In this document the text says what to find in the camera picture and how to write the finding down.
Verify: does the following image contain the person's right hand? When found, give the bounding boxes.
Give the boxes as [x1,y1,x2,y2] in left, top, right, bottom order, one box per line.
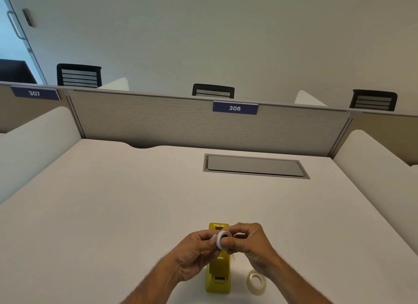
[224,222,279,275]

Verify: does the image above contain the person's left hand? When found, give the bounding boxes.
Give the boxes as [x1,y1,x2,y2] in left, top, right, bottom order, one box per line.
[175,230,222,283]

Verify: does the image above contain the white tape roll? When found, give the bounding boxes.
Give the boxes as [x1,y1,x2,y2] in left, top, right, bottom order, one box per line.
[216,231,233,252]

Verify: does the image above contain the person's left forearm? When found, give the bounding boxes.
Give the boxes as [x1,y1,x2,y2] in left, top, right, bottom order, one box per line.
[120,255,183,304]

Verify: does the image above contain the person's right forearm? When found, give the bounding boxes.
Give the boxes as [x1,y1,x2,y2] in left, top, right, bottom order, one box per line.
[258,257,332,304]

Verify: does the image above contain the yellow tape dispenser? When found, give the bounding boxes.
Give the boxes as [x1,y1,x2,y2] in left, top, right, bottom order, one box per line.
[205,222,232,294]

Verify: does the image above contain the clear tape roll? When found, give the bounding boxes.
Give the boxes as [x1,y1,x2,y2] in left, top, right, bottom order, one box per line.
[246,269,267,295]

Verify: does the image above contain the grey fabric desk partition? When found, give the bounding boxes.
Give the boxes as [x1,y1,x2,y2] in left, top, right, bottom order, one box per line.
[66,89,355,158]

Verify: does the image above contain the blue desk number sign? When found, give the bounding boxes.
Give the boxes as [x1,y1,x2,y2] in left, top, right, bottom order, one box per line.
[212,101,259,115]
[10,86,61,101]

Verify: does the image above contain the black mesh office chair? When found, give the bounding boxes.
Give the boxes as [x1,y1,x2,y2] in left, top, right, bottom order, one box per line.
[349,89,398,112]
[192,83,235,99]
[56,63,103,88]

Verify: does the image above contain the white rounded side divider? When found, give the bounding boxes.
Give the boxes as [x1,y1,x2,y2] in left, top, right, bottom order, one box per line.
[97,77,130,91]
[0,106,82,205]
[294,90,327,107]
[333,129,418,246]

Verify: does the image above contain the beige desk partition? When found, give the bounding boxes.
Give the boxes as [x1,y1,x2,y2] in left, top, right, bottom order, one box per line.
[331,112,418,167]
[0,82,72,134]

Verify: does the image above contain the black furniture behind glass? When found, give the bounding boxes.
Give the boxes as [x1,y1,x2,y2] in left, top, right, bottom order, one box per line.
[0,59,38,85]

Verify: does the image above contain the glass door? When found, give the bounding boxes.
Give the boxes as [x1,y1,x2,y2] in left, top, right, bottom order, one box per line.
[0,0,48,85]

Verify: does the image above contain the grey desk cable hatch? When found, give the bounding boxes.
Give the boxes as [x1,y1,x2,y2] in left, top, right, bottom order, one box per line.
[203,153,311,180]

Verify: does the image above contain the metal door handle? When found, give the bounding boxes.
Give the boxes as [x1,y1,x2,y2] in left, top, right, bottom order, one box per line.
[7,11,27,40]

